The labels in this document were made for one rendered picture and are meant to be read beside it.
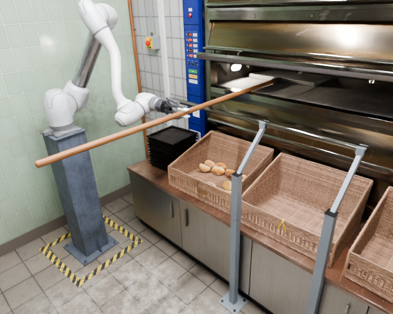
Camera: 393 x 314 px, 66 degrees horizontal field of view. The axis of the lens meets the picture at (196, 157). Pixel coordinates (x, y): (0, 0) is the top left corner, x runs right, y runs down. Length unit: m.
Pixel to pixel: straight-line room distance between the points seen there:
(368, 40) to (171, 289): 1.87
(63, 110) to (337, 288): 1.81
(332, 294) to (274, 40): 1.37
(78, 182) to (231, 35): 1.43
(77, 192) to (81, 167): 0.18
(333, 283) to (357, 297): 0.10
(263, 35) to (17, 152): 1.92
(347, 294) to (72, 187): 1.74
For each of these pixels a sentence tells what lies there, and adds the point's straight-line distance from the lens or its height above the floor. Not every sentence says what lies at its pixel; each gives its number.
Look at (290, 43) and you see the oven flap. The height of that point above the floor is 1.51.
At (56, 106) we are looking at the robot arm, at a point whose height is 1.19.
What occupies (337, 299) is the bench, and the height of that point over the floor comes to 0.48.
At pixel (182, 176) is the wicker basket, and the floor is 0.71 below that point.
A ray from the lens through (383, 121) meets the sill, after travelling 1.78.
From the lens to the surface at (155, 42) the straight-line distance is 2.63.
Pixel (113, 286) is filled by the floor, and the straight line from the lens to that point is 2.36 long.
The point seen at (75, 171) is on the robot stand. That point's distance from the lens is 2.23.
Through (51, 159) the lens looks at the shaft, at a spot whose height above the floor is 1.20.
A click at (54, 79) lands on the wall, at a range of 2.61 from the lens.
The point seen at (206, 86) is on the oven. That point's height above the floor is 1.18.
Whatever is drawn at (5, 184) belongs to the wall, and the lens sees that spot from 2.70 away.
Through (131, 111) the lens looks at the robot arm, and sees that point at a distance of 1.82.
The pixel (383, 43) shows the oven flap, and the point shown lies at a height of 1.53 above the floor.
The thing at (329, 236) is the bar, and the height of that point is 0.85.
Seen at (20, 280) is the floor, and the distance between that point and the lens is 2.67.
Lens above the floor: 1.73
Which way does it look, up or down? 27 degrees down
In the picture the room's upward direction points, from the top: 2 degrees counter-clockwise
